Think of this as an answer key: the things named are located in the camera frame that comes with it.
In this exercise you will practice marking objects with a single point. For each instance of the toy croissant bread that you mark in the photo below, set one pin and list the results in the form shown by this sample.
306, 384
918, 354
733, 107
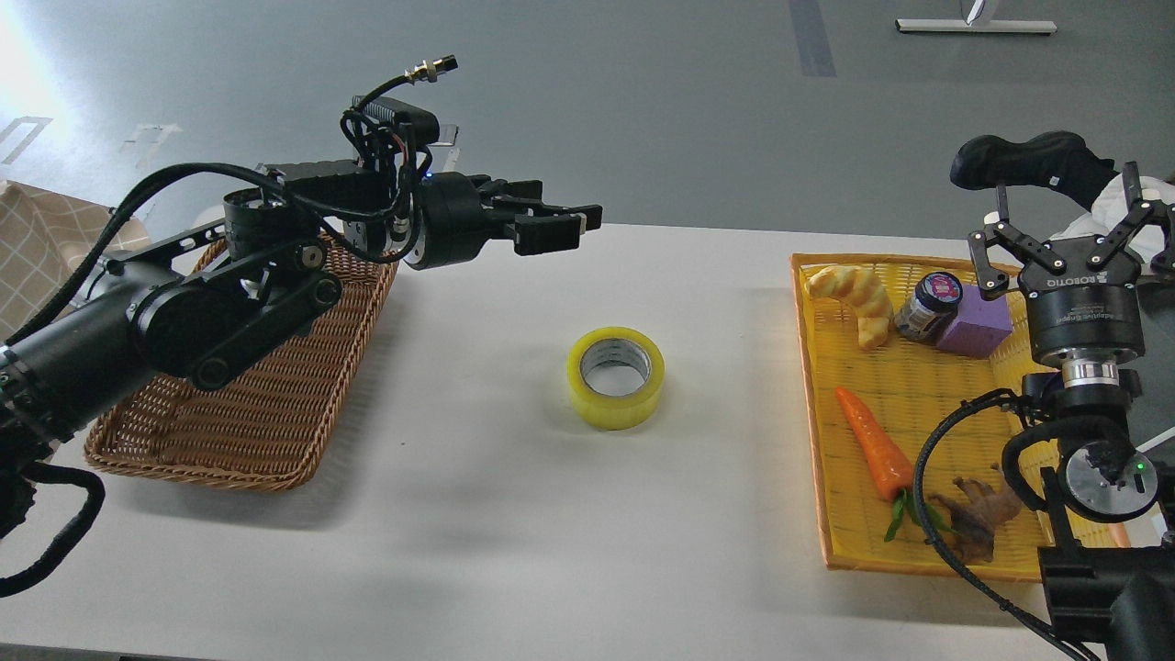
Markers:
860, 289

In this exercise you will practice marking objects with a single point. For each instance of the beige checkered cloth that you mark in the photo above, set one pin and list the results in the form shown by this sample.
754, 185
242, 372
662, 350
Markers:
44, 237

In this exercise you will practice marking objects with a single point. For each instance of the yellow tape roll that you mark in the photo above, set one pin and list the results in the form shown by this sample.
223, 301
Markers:
616, 376

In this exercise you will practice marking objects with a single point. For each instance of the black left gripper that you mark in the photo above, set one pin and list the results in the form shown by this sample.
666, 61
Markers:
458, 214

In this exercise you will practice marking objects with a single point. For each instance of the yellow plastic tray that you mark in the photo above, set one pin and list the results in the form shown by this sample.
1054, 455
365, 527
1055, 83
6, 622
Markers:
910, 387

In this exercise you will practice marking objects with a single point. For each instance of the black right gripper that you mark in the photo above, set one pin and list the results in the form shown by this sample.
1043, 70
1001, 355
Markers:
1074, 306

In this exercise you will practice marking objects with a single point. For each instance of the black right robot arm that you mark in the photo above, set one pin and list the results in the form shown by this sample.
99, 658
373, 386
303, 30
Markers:
1079, 459

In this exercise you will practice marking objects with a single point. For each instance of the white metal stand base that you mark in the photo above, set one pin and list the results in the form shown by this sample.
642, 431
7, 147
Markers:
976, 18

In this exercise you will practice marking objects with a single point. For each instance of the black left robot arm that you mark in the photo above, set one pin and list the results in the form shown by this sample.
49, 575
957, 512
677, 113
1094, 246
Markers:
209, 303

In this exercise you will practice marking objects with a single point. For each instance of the small dark lidded jar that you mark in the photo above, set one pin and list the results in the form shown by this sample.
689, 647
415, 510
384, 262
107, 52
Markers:
933, 303

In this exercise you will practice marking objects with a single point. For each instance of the brown wicker basket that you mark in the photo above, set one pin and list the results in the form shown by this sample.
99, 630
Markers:
267, 430

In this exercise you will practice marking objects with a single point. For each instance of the orange toy carrot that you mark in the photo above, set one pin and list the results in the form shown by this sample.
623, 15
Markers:
891, 470

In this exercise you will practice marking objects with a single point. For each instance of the brown toy animal figure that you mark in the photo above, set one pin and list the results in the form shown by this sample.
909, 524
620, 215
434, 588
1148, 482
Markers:
976, 519

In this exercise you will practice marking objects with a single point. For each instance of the purple foam block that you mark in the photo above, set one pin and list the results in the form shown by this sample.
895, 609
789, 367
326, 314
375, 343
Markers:
978, 327

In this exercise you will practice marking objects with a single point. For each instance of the person in white clothes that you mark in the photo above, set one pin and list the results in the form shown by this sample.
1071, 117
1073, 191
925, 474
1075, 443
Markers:
1110, 208

